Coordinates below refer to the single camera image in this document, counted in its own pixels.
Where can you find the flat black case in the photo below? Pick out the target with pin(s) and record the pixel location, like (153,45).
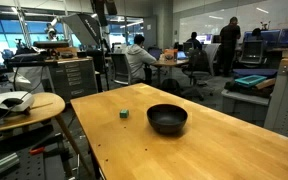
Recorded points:
(50,44)

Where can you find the round wooden side table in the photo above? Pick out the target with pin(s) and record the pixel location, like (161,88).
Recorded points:
(47,105)

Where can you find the wooden block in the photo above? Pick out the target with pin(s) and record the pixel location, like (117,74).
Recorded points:
(266,83)

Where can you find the teal tray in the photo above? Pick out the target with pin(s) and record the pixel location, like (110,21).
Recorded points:
(250,80)

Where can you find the aluminium extrusion bar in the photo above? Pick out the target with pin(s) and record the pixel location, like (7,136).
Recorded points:
(0,164)

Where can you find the seated person dark clothes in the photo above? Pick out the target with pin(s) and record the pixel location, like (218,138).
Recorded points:
(194,41)

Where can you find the open laptop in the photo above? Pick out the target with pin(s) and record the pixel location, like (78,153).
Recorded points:
(182,55)
(155,53)

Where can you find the white cloth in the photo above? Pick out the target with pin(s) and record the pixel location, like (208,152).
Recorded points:
(27,79)

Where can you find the black bowl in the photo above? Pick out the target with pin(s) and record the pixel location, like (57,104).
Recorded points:
(167,120)

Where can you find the standing person black clothes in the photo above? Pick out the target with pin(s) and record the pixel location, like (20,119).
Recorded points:
(229,40)

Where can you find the black backpack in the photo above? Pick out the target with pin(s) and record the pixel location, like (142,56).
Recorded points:
(170,86)

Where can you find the black swivel office chair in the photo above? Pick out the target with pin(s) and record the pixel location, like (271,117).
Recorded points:
(199,66)

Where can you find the grey mesh chair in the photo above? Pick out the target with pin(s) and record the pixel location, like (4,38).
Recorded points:
(251,52)

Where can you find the seated person grey hoodie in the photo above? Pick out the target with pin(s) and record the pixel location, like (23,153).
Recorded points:
(137,60)

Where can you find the orange box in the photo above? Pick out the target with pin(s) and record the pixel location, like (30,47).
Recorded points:
(170,55)

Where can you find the studio softbox light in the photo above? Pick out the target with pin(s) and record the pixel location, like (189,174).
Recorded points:
(82,29)

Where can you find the grey plastic bin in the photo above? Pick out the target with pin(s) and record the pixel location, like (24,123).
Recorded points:
(245,105)

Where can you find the small green block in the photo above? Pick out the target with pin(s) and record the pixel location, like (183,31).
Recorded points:
(124,113)

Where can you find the black mesh office chair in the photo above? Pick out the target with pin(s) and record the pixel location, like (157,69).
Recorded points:
(120,68)

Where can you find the white plastic device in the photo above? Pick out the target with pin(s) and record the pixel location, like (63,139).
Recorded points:
(10,99)

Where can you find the blue cushion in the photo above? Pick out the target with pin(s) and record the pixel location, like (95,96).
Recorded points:
(254,72)

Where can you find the camera on tripod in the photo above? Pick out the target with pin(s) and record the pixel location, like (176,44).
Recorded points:
(51,32)

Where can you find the black perforated breadboard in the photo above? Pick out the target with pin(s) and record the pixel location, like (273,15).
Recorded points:
(27,168)

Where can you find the grey drawer cabinet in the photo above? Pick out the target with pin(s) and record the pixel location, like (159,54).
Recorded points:
(72,80)

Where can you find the black light stand pole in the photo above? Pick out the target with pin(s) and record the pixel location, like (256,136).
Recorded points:
(106,60)

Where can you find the round wooden desk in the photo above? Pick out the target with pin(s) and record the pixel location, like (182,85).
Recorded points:
(170,63)

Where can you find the black overhead fixture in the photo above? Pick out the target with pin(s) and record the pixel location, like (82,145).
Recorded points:
(100,8)

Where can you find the blue chair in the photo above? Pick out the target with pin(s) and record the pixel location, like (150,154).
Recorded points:
(6,53)

